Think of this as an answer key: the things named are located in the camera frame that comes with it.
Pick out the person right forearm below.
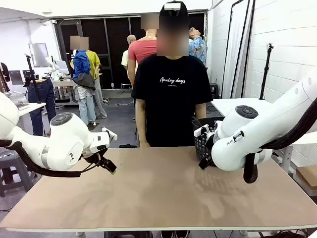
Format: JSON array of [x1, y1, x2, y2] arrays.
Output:
[[135, 99, 151, 143]]

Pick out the grey plastic stool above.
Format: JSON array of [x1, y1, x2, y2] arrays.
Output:
[[0, 148, 38, 198]]

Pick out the dark jeans on torso form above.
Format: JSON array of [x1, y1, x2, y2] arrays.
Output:
[[27, 77, 57, 136]]

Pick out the black cap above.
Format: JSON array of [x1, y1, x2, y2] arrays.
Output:
[[159, 0, 190, 18]]

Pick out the black perforated plastic basket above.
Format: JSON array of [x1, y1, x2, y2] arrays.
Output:
[[192, 117, 225, 161]]

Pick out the mannequin with floral blue shirt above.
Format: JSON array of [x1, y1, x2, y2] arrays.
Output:
[[188, 26, 208, 67]]

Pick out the white workbench with clutter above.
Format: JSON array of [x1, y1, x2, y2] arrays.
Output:
[[14, 91, 47, 136]]

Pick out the black light stand pole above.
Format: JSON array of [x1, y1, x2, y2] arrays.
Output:
[[222, 0, 246, 99], [241, 0, 256, 99]]

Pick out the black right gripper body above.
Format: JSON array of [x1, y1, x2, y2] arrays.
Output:
[[201, 132, 216, 162]]

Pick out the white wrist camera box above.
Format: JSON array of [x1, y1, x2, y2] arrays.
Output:
[[102, 127, 118, 141], [194, 126, 210, 137]]

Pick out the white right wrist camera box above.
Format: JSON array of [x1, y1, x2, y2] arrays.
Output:
[[194, 126, 210, 137]]

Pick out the brown cardboard box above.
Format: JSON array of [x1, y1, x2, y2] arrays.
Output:
[[295, 164, 317, 191]]

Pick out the black right arm cable sleeve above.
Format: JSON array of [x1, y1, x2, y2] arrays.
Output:
[[243, 100, 317, 184]]

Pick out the black left arm cable sleeve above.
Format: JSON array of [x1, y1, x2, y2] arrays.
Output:
[[0, 139, 82, 178]]

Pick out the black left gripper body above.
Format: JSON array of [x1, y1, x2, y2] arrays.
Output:
[[82, 147, 109, 167]]

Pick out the grey framed whiteboard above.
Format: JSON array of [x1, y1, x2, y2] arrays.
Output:
[[28, 43, 50, 68]]

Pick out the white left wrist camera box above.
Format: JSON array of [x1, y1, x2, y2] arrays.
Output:
[[102, 127, 118, 141]]

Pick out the person torso black t-shirt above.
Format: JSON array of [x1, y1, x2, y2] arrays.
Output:
[[131, 55, 214, 148]]

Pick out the black camera tripod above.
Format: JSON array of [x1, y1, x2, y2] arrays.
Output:
[[23, 54, 43, 104], [258, 43, 274, 100]]

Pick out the bald mannequin pale shirt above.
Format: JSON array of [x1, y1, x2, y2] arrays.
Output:
[[121, 34, 137, 84]]

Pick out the small white background robot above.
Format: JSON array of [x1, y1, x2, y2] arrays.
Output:
[[45, 55, 60, 80]]

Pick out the person left forearm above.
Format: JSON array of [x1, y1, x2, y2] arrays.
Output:
[[194, 102, 207, 120]]

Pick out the white head-mounted camera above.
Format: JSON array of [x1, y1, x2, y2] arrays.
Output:
[[163, 1, 181, 10]]

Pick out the mannequin with red top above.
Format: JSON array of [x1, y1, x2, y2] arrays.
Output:
[[127, 13, 159, 84]]

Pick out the black arm cable sleeve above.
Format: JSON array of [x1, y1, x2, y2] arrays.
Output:
[[243, 100, 317, 184], [0, 139, 82, 178]]

